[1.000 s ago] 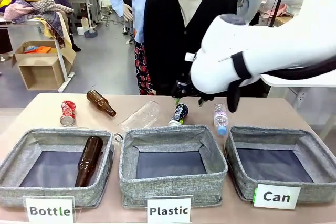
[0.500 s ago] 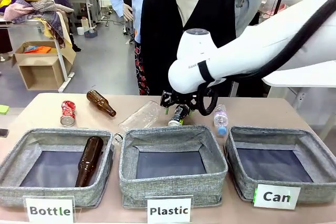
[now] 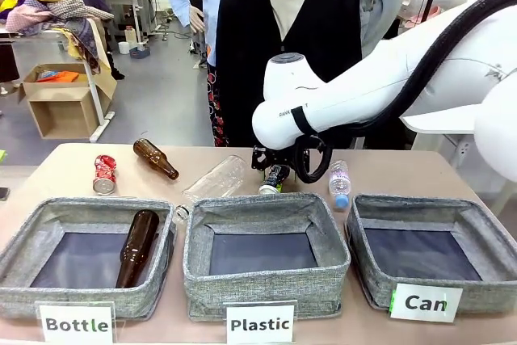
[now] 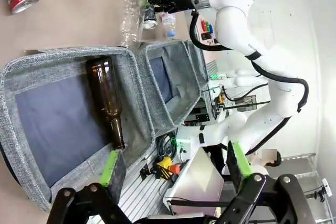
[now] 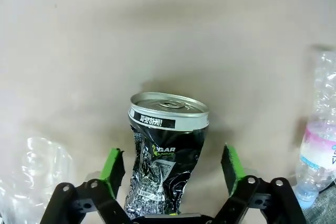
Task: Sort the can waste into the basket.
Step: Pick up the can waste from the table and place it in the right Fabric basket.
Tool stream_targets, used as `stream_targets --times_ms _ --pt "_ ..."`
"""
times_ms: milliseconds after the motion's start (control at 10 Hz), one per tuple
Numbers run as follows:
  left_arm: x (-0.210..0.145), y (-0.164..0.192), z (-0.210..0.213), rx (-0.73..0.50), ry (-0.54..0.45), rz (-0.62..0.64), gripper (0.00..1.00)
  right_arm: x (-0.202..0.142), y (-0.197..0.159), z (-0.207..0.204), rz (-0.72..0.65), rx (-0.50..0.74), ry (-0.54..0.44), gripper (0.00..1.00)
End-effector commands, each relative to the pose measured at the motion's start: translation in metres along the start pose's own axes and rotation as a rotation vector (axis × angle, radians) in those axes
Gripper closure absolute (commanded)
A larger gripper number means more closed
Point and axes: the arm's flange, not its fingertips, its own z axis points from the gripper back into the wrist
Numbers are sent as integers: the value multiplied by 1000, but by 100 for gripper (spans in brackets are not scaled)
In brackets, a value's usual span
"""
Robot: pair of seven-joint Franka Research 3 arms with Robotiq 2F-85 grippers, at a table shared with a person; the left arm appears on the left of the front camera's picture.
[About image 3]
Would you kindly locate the light blue shirt person's hand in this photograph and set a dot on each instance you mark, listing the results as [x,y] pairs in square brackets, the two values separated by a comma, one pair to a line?
[197,19]

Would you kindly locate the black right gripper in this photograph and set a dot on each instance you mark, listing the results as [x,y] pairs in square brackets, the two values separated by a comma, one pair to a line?
[278,154]

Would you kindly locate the large clear plastic bottle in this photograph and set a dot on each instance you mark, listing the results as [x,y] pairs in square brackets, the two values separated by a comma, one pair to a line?
[216,185]

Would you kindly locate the person in black cardigan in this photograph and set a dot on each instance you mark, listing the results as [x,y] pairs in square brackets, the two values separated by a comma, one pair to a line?
[250,46]

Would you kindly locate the grey fabric basket plastic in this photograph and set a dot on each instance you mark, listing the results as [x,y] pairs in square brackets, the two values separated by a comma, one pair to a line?
[262,292]

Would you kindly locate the grey fabric basket can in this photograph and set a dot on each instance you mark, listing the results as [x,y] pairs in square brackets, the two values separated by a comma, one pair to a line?
[488,292]

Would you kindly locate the pile of colourful clothes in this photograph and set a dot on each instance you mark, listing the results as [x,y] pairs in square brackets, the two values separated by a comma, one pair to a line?
[48,9]

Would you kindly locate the white label sign Plastic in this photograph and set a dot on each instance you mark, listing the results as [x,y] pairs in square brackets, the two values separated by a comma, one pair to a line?
[259,324]

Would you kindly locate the brown glass bottle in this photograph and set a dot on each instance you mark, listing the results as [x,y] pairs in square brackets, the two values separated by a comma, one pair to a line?
[153,157]
[137,248]

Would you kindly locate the white framed side table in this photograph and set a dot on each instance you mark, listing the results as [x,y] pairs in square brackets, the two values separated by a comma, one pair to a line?
[95,90]

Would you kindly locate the small blue-capped water bottle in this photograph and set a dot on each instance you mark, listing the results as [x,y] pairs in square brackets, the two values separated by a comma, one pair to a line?
[339,183]

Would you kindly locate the white label sign Bottle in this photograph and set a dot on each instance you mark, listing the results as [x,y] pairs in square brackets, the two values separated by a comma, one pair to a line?
[76,324]

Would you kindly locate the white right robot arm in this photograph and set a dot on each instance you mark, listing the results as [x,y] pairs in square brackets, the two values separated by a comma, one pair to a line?
[375,78]

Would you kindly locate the pink plastic basin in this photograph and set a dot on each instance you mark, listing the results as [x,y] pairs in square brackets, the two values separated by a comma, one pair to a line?
[424,17]

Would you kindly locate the open cardboard box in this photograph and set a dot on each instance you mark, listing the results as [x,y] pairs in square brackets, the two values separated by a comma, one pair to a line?
[60,106]

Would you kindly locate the crushed red drink can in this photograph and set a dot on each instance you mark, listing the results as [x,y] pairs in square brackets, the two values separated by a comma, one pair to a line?
[105,175]

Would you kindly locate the orange cloth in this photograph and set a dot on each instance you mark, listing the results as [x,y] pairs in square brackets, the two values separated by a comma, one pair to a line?
[58,76]

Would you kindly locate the black and green drink can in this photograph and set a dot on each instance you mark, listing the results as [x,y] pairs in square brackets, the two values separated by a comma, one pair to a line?
[271,182]

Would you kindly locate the grey fabric basket bottle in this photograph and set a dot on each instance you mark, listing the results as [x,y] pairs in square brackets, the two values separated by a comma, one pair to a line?
[36,296]

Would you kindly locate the white label sign Can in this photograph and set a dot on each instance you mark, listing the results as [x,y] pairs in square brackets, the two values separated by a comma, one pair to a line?
[425,302]

